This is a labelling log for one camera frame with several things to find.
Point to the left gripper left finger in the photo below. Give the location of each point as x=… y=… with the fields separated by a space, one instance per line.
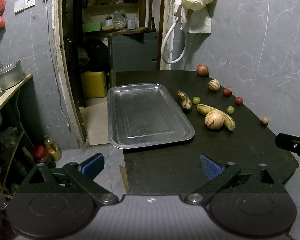
x=71 y=178

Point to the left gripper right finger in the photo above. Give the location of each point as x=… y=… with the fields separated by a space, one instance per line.
x=231 y=178

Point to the yellow spotted banana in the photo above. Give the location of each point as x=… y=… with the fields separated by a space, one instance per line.
x=228 y=120

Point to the green grape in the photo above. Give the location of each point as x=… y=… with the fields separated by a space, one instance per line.
x=230 y=110
x=196 y=100

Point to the red cherry tomato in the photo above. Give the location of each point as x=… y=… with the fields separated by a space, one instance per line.
x=226 y=92
x=239 y=101

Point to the dark spotted banana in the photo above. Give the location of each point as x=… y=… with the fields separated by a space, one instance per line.
x=184 y=100

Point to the oil bottle on floor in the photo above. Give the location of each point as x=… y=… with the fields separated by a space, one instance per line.
x=52 y=148

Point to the red capped jar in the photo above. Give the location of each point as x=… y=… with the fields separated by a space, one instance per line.
x=42 y=155

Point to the black table mat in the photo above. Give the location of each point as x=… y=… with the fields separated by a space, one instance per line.
x=174 y=168

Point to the silver metal tray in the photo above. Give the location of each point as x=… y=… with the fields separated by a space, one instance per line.
x=145 y=115

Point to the yellow plastic container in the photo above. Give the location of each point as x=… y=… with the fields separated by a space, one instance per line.
x=94 y=84

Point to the white countertop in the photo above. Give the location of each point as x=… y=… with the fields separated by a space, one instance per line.
x=7 y=94

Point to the red pomegranate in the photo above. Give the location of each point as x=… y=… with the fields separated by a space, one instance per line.
x=202 y=70

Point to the metal cooking pot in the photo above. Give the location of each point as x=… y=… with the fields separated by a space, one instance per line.
x=11 y=75

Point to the dark cabinet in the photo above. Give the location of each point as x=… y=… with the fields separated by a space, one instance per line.
x=133 y=52

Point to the green box on shelf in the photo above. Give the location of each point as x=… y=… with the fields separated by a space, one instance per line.
x=91 y=27

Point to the cream cloth bag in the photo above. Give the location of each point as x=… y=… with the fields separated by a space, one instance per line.
x=194 y=16

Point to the white wall switch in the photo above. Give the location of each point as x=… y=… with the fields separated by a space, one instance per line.
x=21 y=5

